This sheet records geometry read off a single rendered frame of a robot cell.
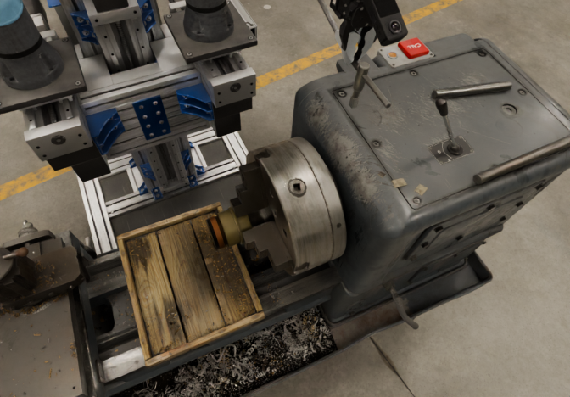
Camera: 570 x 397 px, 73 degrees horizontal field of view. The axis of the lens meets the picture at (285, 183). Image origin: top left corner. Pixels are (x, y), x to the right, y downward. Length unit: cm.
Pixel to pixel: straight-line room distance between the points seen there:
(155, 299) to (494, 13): 360
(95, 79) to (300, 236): 82
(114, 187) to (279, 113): 113
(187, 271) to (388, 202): 58
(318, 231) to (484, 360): 150
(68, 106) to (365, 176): 80
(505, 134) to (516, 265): 150
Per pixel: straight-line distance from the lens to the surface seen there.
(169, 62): 133
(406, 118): 94
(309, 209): 80
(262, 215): 97
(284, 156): 84
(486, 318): 225
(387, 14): 73
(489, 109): 106
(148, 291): 111
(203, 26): 121
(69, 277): 104
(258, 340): 138
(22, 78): 121
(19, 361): 108
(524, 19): 411
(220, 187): 201
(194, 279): 110
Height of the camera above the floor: 191
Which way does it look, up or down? 57 degrees down
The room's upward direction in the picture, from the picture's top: 6 degrees clockwise
